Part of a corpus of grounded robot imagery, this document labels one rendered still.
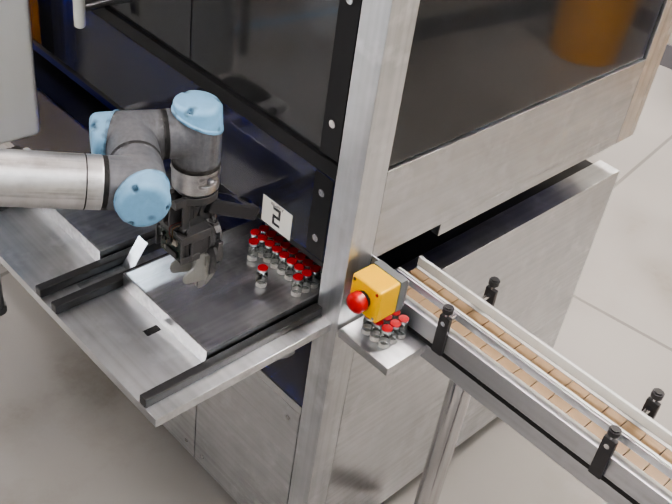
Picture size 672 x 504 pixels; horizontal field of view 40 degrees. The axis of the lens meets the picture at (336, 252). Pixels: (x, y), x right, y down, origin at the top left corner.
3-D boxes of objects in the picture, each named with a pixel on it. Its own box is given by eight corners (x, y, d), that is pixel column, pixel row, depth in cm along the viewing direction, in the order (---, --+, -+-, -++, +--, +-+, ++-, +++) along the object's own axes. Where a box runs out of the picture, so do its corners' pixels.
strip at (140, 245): (139, 258, 182) (139, 235, 179) (148, 266, 181) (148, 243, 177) (77, 285, 174) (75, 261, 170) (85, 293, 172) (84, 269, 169)
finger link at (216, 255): (196, 265, 154) (197, 223, 149) (204, 261, 155) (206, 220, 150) (213, 279, 151) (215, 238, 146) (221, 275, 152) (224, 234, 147)
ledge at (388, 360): (388, 308, 183) (389, 300, 182) (436, 345, 176) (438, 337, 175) (337, 336, 174) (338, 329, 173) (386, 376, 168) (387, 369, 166)
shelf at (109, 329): (154, 152, 217) (154, 145, 216) (359, 314, 180) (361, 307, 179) (-42, 219, 188) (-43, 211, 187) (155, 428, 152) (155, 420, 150)
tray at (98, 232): (167, 154, 213) (167, 141, 211) (236, 209, 199) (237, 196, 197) (33, 201, 193) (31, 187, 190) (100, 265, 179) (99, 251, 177)
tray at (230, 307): (260, 227, 195) (261, 214, 193) (343, 293, 182) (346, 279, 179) (123, 287, 175) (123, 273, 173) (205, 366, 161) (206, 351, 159)
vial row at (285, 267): (254, 244, 190) (256, 226, 187) (312, 290, 181) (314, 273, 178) (246, 248, 189) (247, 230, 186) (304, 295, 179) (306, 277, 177)
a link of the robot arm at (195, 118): (163, 87, 135) (220, 85, 138) (162, 150, 142) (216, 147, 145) (170, 114, 130) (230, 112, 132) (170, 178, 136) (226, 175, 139)
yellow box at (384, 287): (374, 288, 172) (380, 258, 167) (402, 309, 168) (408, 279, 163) (345, 303, 167) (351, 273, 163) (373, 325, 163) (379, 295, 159)
